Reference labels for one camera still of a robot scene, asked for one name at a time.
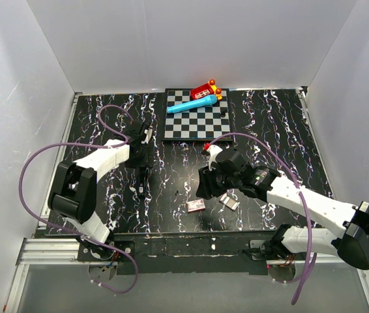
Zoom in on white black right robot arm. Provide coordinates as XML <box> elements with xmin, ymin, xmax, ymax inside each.
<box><xmin>196</xmin><ymin>145</ymin><xmax>369</xmax><ymax>270</ymax></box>

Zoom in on aluminium rail frame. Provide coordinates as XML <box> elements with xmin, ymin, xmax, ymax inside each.
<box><xmin>5</xmin><ymin>86</ymin><xmax>369</xmax><ymax>313</ymax></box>

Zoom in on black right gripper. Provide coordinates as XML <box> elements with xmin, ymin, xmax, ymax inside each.
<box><xmin>195</xmin><ymin>162</ymin><xmax>241</xmax><ymax>200</ymax></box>

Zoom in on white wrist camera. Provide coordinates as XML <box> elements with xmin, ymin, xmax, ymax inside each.
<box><xmin>140</xmin><ymin>127</ymin><xmax>153</xmax><ymax>147</ymax></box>
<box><xmin>202</xmin><ymin>143</ymin><xmax>223</xmax><ymax>171</ymax></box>

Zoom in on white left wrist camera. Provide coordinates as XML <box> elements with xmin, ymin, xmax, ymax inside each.
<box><xmin>140</xmin><ymin>127</ymin><xmax>153</xmax><ymax>147</ymax></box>

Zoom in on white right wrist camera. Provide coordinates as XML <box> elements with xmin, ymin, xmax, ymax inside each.
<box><xmin>202</xmin><ymin>143</ymin><xmax>223</xmax><ymax>171</ymax></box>

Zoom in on red white staple box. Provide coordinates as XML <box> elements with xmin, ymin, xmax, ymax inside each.
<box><xmin>186</xmin><ymin>199</ymin><xmax>205</xmax><ymax>213</ymax></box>

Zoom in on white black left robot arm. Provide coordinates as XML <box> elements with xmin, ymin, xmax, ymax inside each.
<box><xmin>48</xmin><ymin>121</ymin><xmax>154</xmax><ymax>261</ymax></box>

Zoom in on black marker pen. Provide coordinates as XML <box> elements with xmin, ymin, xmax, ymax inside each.
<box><xmin>138</xmin><ymin>167</ymin><xmax>149</xmax><ymax>199</ymax></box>

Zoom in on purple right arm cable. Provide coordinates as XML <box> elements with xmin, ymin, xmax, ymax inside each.
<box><xmin>209</xmin><ymin>132</ymin><xmax>317</xmax><ymax>306</ymax></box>

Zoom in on black white chessboard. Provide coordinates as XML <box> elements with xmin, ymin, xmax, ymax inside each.
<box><xmin>162</xmin><ymin>89</ymin><xmax>232</xmax><ymax>141</ymax></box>

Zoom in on red yellow toy bus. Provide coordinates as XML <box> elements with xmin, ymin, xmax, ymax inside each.
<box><xmin>190</xmin><ymin>79</ymin><xmax>222</xmax><ymax>100</ymax></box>

